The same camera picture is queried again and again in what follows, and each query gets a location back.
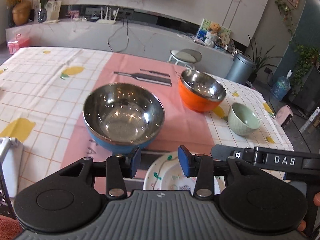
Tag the orange steel bowl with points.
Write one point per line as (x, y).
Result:
(199, 91)

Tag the pink storage box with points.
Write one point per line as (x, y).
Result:
(18, 42)

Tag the white fruit pattern plate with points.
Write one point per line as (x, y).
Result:
(163, 168)

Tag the white wifi router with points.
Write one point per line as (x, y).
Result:
(109, 17)

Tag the white round stool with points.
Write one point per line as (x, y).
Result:
(185, 57)

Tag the green ceramic bowl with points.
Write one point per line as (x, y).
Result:
(241, 120)

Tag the blue steel bowl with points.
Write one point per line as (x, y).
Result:
(121, 117)

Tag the hanging green vine plant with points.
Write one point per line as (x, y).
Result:
(302, 53)

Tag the teddy bear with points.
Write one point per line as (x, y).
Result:
(214, 28)

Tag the lemon checked tablecloth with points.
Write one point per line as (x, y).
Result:
(43, 90)

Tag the person's right hand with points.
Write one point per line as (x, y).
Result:
(316, 201)

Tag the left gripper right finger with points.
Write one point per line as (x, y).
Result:
(200, 166)

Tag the pink space heater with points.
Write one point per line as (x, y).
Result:
(284, 115)

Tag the tall floor plant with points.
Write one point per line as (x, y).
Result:
(260, 60)

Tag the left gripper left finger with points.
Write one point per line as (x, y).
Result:
(118, 167)

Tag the blue water jug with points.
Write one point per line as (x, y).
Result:
(281, 86)

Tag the grey trash bin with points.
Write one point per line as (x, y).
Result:
(241, 69)

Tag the white marble tv console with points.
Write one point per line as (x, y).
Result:
(128, 38)

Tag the brown round vase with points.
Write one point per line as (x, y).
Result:
(21, 12)

